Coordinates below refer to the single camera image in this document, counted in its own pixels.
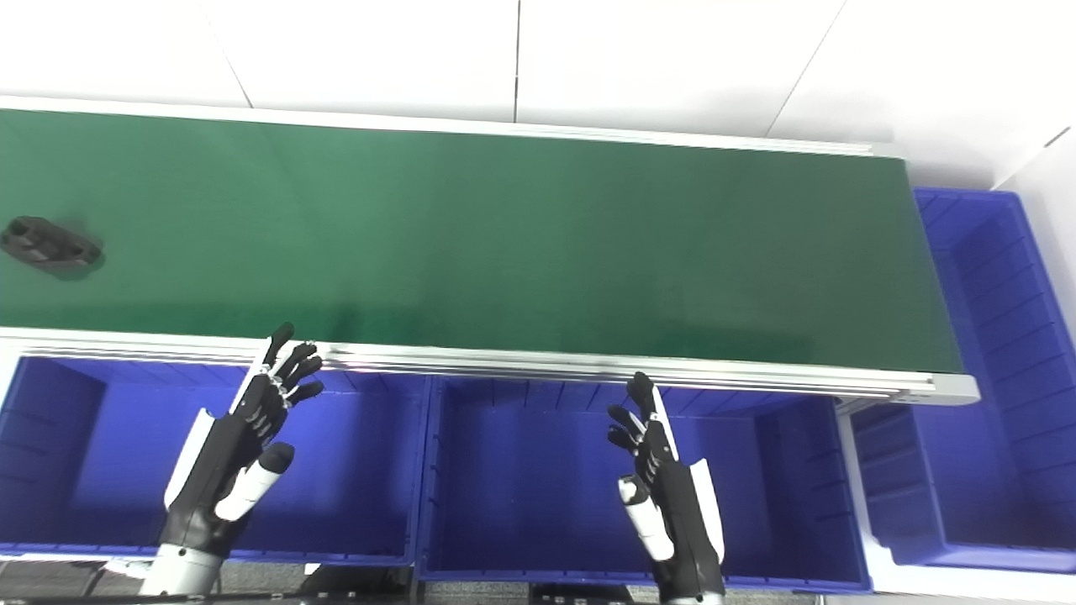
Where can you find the green conveyor belt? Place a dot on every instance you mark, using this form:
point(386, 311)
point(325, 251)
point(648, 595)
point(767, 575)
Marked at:
point(504, 235)

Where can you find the black flanged mechanical part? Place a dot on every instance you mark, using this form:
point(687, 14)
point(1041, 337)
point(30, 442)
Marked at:
point(46, 244)

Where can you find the blue plastic bin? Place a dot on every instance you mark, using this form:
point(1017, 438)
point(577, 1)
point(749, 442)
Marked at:
point(1000, 403)
point(538, 496)
point(101, 470)

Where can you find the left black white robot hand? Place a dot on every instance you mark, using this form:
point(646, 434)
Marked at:
point(223, 458)

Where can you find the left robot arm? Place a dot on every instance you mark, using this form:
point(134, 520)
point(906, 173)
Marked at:
point(181, 576)

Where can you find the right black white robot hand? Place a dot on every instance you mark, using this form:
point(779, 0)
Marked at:
point(672, 504)

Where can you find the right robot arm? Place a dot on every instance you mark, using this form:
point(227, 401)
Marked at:
point(698, 600)

